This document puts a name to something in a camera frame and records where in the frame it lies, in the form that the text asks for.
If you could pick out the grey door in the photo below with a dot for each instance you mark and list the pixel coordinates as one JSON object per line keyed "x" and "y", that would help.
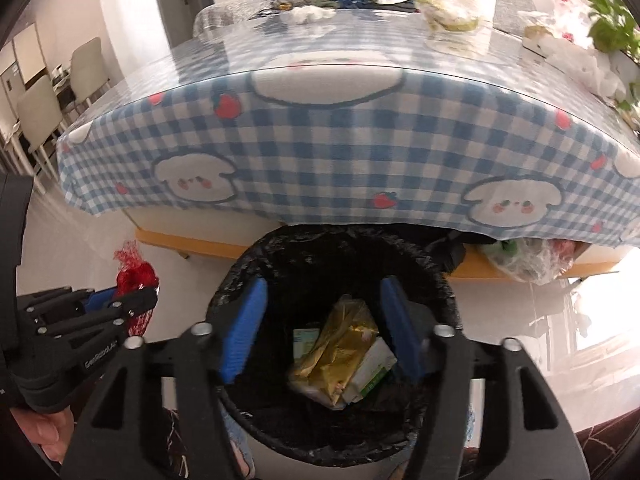
{"x": 175, "y": 0}

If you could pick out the person's left hand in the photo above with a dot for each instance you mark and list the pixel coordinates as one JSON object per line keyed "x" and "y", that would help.
{"x": 45, "y": 427}

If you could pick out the red mesh bag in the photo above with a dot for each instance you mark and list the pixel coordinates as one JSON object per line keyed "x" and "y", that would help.
{"x": 135, "y": 275}

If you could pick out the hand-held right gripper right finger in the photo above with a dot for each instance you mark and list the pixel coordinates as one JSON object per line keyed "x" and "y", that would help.
{"x": 400, "y": 330}

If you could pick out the green potted plant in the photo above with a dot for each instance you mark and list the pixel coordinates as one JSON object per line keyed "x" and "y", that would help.
{"x": 612, "y": 25}

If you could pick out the clear plastic bag red print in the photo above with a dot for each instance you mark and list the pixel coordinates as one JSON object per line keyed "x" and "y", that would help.
{"x": 565, "y": 10}

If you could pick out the blue checked tablecloth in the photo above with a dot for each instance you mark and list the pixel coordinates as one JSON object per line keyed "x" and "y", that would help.
{"x": 350, "y": 135}

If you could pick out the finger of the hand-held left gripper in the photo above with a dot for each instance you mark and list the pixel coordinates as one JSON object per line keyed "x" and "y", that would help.
{"x": 125, "y": 306}
{"x": 100, "y": 299}

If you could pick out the black lined trash bin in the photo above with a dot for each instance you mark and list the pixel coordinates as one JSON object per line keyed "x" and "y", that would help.
{"x": 300, "y": 260}

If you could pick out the clear plastic bag yellow contents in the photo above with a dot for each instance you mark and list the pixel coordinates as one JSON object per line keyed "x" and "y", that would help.
{"x": 450, "y": 10}

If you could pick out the tan paper box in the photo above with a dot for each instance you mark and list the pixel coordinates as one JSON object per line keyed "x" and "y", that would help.
{"x": 537, "y": 37}

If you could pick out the wooden table shelf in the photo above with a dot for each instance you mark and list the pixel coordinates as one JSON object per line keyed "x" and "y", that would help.
{"x": 200, "y": 245}

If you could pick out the white green medicine box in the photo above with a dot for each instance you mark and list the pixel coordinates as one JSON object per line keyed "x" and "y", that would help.
{"x": 372, "y": 366}

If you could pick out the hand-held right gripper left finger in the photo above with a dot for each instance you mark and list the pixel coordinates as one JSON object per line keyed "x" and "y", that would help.
{"x": 245, "y": 330}

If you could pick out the clear plastic bag under table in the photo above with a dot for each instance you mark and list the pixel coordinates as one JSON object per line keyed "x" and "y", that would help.
{"x": 525, "y": 260}

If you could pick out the gold foil bag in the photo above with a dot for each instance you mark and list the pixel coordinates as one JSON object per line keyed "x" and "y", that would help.
{"x": 335, "y": 350}

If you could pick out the crumpled white tissue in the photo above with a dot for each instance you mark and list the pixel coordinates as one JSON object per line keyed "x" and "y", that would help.
{"x": 311, "y": 13}

